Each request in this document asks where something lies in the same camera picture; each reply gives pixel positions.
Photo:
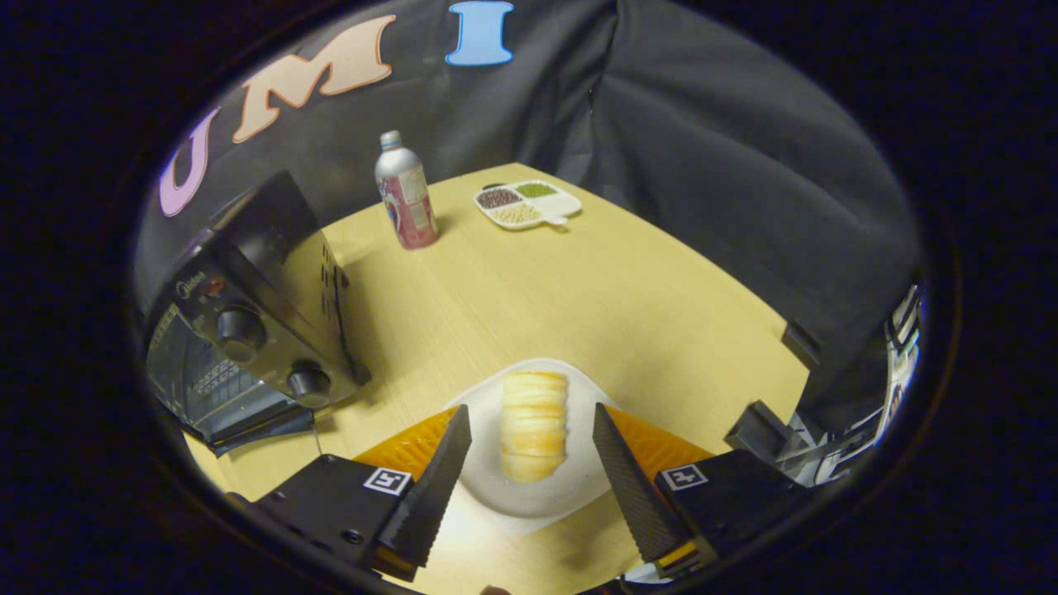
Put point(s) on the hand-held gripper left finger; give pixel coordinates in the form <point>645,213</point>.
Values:
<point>434,496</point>

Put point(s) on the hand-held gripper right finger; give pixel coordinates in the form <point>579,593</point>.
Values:
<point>632,496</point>

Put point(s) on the golden bread roll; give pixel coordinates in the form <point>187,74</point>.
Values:
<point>533,426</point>

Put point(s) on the black toaster oven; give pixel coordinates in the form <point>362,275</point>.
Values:
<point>273,330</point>

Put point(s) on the white plate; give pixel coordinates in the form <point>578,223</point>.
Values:
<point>488,487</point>

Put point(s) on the metal drink bottle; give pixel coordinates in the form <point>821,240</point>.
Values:
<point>407,198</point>

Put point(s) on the white divided dish with beans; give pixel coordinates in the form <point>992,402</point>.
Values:
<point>529,207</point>

